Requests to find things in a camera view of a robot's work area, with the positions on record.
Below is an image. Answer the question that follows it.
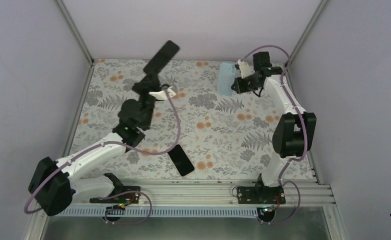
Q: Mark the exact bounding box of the aluminium frame post right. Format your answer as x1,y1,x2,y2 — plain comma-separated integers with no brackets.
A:
285,0,329,67

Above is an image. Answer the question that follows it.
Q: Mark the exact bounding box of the light blue phone case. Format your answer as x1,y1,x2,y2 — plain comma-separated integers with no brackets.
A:
217,62,236,97

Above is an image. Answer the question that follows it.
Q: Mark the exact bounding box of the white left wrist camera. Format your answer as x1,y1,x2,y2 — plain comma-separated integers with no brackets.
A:
148,86,177,101

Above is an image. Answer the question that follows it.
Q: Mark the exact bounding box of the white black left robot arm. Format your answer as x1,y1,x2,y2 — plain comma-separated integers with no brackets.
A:
24,75,176,216

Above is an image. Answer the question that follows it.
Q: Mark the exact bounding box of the floral patterned table mat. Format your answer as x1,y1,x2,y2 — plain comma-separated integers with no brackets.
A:
67,58,316,181

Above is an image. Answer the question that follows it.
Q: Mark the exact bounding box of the aluminium frame post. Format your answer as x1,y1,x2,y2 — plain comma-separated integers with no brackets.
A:
285,0,329,67
55,0,94,66

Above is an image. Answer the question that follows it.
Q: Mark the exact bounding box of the white slotted cable duct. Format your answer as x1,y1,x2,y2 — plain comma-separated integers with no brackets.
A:
57,206,259,219

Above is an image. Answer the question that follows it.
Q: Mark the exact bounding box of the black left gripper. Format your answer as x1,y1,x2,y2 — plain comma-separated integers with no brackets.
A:
132,68,161,129

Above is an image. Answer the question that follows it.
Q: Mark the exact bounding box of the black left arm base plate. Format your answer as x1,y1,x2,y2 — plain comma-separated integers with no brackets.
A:
89,186,141,205

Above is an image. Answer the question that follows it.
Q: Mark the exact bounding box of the aluminium frame post left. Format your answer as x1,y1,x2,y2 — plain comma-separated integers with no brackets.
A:
55,0,94,66

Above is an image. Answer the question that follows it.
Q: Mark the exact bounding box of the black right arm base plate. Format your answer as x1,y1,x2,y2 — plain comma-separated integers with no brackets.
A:
237,186,286,205

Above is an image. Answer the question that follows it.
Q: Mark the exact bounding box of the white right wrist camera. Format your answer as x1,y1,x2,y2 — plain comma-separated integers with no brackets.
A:
236,59,253,79

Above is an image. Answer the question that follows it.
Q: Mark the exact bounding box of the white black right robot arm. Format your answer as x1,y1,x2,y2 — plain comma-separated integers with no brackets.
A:
230,51,317,204

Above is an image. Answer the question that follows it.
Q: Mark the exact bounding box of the black smartphone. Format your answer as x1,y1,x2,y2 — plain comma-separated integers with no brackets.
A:
167,144,195,177

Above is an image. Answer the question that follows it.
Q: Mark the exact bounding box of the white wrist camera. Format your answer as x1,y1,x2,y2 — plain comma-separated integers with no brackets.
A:
236,59,253,79
148,86,177,101

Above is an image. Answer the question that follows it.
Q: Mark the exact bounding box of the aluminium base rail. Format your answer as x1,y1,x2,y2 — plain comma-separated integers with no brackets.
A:
38,178,336,208

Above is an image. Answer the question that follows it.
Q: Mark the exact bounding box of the black phone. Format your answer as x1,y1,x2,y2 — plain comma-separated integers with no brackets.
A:
143,40,180,75

